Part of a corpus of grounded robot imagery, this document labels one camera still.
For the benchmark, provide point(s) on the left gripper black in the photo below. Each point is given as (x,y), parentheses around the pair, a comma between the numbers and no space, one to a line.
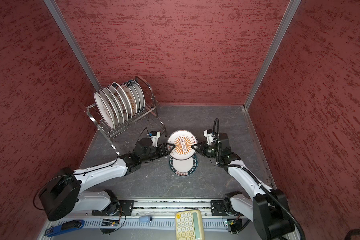
(166,153)

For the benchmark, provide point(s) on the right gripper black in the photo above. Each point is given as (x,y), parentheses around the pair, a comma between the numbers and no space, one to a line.
(201,152)

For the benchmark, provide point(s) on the orange patterned white plate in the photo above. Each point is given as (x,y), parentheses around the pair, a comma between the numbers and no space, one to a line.
(183,141)

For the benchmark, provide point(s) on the green rimmed plate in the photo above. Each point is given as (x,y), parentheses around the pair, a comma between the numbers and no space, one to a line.
(185,167)

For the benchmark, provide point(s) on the stainless steel dish rack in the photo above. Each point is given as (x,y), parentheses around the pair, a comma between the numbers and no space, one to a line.
(151,109)

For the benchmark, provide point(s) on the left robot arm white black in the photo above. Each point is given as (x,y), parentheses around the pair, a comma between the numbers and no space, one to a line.
(68,191)

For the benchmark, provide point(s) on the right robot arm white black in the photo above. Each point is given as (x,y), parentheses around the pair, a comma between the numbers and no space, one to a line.
(268,209)

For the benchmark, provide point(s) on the white plate in rack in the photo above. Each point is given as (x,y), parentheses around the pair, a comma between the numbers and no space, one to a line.
(129,99)

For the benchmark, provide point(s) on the front white plate red pattern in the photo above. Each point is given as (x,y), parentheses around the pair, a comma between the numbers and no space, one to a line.
(105,109)

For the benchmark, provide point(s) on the light blue eraser block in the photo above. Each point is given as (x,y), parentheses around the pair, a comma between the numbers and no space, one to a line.
(145,219)

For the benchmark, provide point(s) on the yellow calculator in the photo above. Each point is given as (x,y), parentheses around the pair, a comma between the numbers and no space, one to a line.
(189,225)

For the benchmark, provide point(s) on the right small circuit board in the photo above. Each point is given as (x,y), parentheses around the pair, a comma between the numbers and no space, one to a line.
(234,226)

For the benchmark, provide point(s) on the small circuit board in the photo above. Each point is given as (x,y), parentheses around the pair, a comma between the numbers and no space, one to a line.
(234,226)
(107,223)

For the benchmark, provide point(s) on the left small circuit board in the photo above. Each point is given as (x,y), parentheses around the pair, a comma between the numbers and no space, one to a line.
(107,223)

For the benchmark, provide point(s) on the blue white marker pen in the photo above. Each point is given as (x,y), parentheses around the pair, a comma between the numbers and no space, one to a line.
(278,225)

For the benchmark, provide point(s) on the blue black tool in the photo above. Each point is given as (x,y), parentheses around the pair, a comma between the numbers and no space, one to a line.
(65,228)

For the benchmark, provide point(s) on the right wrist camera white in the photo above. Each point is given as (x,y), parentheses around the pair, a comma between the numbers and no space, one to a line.
(209,135)

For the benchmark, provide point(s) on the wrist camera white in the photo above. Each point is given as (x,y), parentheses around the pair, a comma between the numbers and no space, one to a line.
(209,135)
(154,136)

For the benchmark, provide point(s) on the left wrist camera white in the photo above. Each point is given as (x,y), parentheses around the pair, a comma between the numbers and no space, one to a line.
(154,136)

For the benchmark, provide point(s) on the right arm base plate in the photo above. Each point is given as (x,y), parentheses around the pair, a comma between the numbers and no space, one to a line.
(218,208)

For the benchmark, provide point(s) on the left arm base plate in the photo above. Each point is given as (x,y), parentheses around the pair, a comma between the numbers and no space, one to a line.
(116,209)

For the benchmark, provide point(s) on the aluminium rail frame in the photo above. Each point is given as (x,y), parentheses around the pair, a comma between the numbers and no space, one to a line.
(163,213)

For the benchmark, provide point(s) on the left corner aluminium post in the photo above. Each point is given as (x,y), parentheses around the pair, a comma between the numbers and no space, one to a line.
(69,36)

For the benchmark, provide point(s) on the corner aluminium post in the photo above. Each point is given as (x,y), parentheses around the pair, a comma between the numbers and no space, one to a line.
(69,36)
(278,37)

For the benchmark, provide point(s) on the right corner aluminium post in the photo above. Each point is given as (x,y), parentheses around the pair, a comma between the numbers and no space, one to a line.
(278,37)

